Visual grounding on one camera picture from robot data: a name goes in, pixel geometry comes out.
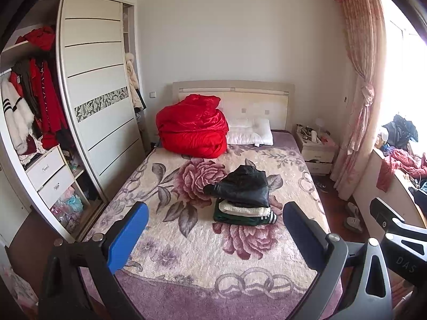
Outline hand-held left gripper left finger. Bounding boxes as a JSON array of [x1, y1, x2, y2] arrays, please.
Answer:
[[38, 202, 151, 320]]

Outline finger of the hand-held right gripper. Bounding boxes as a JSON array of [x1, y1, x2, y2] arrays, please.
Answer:
[[370, 197, 427, 239]]

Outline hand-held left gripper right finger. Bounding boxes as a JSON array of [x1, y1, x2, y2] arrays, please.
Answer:
[[283, 202, 393, 320]]

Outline black leather jacket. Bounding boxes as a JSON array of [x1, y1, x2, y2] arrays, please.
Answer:
[[203, 165, 271, 208]]

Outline plastic bags of clothes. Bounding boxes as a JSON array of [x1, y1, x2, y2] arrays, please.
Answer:
[[51, 188, 85, 231]]

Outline dark clothes pile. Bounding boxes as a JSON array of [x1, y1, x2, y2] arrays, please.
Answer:
[[382, 114, 420, 150]]

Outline white desk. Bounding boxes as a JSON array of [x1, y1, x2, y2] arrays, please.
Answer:
[[353, 147, 427, 229]]

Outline white shoes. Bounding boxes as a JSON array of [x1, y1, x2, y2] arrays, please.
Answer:
[[345, 202, 365, 233]]

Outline pink knit cloth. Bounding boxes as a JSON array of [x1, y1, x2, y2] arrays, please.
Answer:
[[376, 148, 427, 193]]

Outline folded green striped garment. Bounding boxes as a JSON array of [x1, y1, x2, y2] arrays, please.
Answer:
[[213, 207, 278, 226]]

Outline folded cream sweater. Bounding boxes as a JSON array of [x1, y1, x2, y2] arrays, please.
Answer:
[[218, 199, 272, 217]]

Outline bed with floral blanket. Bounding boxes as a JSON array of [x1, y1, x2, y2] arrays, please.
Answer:
[[78, 130, 334, 320]]

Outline white nightstand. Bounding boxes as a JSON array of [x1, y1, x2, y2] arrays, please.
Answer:
[[294, 125, 338, 176]]

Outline white wardrobe drawer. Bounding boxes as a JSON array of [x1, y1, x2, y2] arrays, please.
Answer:
[[26, 147, 66, 191], [38, 167, 76, 208]]

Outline white pillow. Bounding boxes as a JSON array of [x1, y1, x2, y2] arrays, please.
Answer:
[[227, 118, 274, 146]]

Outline white wardrobe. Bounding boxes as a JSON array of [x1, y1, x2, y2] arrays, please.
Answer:
[[0, 0, 147, 244]]

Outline red quilt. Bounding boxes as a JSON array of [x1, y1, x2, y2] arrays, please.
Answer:
[[156, 94, 230, 158]]

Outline beige bed headboard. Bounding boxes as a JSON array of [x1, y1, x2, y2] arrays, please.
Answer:
[[172, 80, 296, 132]]

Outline red hanging coat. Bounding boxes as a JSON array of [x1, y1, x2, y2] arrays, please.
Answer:
[[29, 58, 69, 150]]

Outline cream hanging coat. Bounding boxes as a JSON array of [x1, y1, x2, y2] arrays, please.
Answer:
[[125, 53, 145, 109]]

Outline white wardrobe sliding door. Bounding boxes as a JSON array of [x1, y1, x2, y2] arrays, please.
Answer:
[[56, 0, 146, 204]]

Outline pink floral curtain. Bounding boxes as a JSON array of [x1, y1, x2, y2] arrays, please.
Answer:
[[334, 0, 388, 201]]

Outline white fur coat black stripes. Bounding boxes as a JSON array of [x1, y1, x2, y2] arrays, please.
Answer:
[[0, 78, 36, 154]]

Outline red clothing on shelf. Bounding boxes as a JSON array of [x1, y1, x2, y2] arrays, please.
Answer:
[[23, 26, 56, 51]]

